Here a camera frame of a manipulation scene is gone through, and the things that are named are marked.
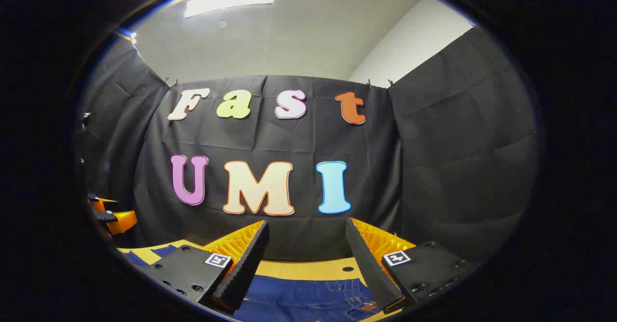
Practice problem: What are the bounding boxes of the black backdrop cloth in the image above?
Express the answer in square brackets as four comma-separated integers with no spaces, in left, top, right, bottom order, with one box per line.
[75,26,539,263]

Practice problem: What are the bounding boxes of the blue jeans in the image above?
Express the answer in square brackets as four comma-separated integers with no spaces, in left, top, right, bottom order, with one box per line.
[121,245,382,322]

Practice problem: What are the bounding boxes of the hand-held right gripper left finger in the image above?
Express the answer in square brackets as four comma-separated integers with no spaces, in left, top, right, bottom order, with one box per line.
[144,219,270,314]

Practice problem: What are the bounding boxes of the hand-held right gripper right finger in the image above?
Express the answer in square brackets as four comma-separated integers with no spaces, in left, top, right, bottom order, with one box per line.
[345,217,477,314]

